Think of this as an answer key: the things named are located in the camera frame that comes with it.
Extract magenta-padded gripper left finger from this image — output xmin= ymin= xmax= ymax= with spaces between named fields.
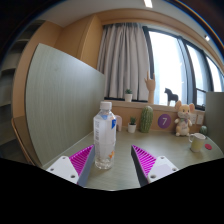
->
xmin=45 ymin=144 xmax=97 ymax=188

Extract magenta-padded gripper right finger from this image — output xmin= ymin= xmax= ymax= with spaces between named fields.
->
xmin=130 ymin=144 xmax=180 ymax=188

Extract clear plastic water bottle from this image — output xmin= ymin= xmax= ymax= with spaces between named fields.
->
xmin=92 ymin=101 xmax=118 ymax=171

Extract cream ceramic mug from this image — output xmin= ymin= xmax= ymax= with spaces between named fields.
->
xmin=188 ymin=132 xmax=207 ymax=154

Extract round purple number sticker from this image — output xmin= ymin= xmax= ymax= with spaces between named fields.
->
xmin=157 ymin=113 xmax=172 ymax=130

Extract small potted plant white pot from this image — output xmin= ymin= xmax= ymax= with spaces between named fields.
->
xmin=124 ymin=88 xmax=134 ymax=103
xmin=127 ymin=116 xmax=138 ymax=134

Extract green cactus plush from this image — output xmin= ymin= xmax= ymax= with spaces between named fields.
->
xmin=139 ymin=105 xmax=155 ymax=134

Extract cream mouse plush toy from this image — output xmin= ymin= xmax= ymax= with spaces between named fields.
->
xmin=173 ymin=100 xmax=196 ymax=138

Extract small green cactus figure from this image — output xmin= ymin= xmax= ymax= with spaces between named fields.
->
xmin=199 ymin=125 xmax=209 ymax=136

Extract small pink figure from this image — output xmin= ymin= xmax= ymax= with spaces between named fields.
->
xmin=114 ymin=114 xmax=123 ymax=132

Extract grey-green desk partition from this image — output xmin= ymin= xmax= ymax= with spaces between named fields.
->
xmin=25 ymin=43 xmax=106 ymax=167
xmin=203 ymin=91 xmax=224 ymax=154

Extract black horse figure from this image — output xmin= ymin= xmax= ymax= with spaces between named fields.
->
xmin=163 ymin=87 xmax=180 ymax=107

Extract wooden hand figure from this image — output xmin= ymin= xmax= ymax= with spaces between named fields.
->
xmin=143 ymin=70 xmax=157 ymax=105

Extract dark-framed window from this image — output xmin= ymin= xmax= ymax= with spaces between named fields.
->
xmin=143 ymin=26 xmax=224 ymax=111

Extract grey pleated curtain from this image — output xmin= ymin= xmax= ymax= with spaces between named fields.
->
xmin=96 ymin=23 xmax=150 ymax=102

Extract ceiling lights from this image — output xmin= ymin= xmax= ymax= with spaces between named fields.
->
xmin=143 ymin=0 xmax=211 ymax=42

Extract white wall outlet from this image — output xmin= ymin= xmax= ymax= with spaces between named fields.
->
xmin=189 ymin=113 xmax=198 ymax=125
xmin=196 ymin=114 xmax=205 ymax=126

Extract pale wall shelf unit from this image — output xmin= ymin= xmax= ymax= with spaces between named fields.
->
xmin=0 ymin=19 xmax=44 ymax=158

